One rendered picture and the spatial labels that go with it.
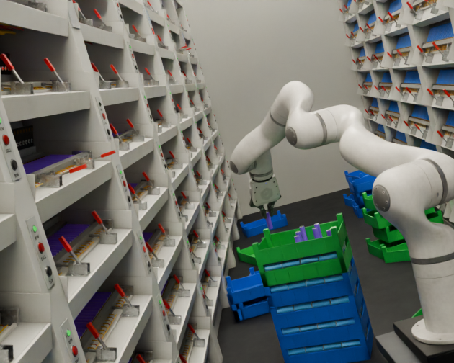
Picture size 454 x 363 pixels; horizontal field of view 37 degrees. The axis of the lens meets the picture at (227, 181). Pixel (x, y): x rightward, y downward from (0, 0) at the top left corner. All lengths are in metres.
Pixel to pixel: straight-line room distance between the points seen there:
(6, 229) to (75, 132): 0.76
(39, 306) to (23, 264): 0.07
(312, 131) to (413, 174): 0.37
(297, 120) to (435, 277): 0.56
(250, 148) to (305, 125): 0.38
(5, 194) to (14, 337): 0.22
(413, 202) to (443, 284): 0.22
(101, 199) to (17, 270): 0.70
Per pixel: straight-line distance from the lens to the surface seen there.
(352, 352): 2.43
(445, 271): 1.66
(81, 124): 1.81
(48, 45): 1.83
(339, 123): 1.90
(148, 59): 3.19
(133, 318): 1.69
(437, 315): 1.70
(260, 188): 2.36
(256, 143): 2.18
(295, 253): 2.32
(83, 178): 1.53
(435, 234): 1.63
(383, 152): 1.73
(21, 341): 1.10
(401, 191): 1.57
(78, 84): 1.80
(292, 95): 1.98
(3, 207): 1.14
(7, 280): 1.17
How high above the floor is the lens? 1.02
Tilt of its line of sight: 8 degrees down
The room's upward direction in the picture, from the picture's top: 16 degrees counter-clockwise
